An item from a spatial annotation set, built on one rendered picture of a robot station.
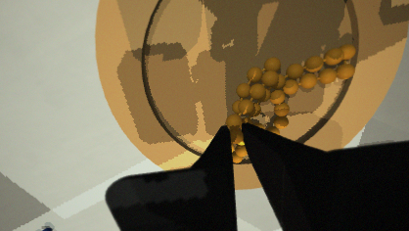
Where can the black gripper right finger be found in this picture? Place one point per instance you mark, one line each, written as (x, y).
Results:
(308, 188)

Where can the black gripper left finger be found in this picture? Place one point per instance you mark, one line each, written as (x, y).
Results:
(206, 189)

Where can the tan round bead board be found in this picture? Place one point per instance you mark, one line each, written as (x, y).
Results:
(170, 68)

